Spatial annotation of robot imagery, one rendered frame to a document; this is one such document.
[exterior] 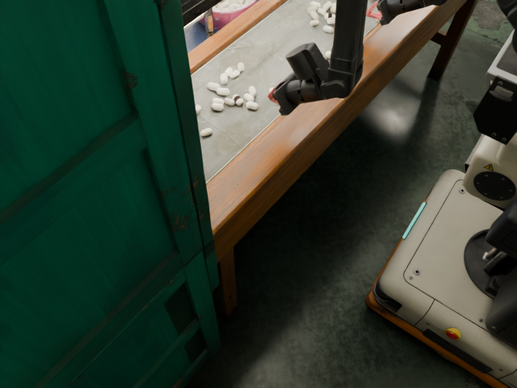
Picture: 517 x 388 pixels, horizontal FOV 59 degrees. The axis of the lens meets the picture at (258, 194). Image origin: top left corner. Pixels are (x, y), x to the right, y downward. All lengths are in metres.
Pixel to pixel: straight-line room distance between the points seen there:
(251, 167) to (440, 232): 0.83
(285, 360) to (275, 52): 1.07
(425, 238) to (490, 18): 1.80
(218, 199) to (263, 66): 0.51
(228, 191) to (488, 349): 0.98
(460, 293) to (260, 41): 1.05
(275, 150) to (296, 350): 0.84
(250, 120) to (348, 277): 0.86
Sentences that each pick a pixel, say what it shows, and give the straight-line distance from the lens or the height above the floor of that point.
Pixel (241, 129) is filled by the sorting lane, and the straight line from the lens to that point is 1.28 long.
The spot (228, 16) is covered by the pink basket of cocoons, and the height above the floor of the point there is 0.74.
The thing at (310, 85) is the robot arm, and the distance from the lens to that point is 1.05.
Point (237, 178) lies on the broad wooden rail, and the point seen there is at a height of 0.77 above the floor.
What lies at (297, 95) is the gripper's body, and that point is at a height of 0.94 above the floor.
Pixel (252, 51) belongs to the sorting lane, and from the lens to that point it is 1.50.
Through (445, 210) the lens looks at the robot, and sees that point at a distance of 1.81.
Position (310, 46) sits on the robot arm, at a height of 1.06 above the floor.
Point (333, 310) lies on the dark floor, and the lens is 1.83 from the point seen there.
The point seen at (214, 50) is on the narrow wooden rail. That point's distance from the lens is 1.47.
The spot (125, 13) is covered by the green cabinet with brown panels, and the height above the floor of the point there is 1.43.
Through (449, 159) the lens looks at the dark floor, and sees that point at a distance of 2.33.
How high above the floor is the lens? 1.72
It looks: 58 degrees down
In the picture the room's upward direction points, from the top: 2 degrees clockwise
